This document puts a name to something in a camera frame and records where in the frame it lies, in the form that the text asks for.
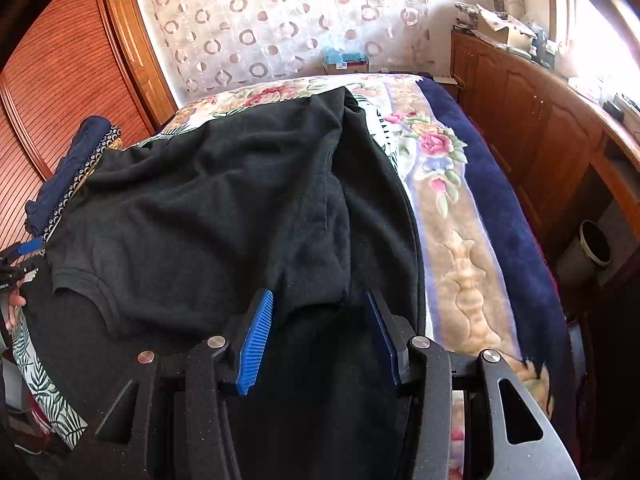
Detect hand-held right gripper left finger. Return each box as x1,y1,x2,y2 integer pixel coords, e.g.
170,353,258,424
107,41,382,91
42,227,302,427
75,289,275,480

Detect blue topped small box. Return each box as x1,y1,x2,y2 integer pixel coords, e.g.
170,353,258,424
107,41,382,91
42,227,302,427
322,46,371,76

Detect navy patterned folded cloth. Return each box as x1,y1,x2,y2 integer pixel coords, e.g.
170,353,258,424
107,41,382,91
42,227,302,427
42,124,124,242

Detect sheer circle pattern curtain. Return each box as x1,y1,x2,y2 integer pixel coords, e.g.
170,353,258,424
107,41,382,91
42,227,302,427
132,0,442,97

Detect floral blanket with navy border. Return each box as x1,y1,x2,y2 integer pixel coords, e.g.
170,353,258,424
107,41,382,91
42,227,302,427
175,72,576,480

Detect open cardboard box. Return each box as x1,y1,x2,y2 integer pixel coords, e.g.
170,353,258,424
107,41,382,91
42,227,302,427
475,2,537,49

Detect wooden slatted wardrobe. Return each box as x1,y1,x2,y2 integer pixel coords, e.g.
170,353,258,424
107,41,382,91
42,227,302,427
0,0,179,252

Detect window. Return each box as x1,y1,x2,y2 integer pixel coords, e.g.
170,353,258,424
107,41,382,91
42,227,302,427
545,0,640,77

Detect grey waste bin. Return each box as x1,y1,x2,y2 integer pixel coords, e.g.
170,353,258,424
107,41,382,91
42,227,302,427
555,220,614,289

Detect long wooden cabinet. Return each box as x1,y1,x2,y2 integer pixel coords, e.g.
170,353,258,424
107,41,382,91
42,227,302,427
450,27,640,312

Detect stack of patterned boxes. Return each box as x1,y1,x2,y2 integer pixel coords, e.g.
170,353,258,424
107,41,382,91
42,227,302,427
452,2,482,32

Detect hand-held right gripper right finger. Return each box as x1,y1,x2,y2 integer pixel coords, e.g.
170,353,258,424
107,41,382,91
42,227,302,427
366,290,581,480

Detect black t-shirt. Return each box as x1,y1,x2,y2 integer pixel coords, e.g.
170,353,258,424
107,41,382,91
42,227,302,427
22,87,427,480

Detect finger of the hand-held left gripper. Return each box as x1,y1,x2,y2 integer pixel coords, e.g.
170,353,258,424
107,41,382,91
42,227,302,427
0,260,42,287
7,238,46,262

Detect person's left hand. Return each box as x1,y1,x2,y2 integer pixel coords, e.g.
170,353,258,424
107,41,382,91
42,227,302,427
0,292,27,332

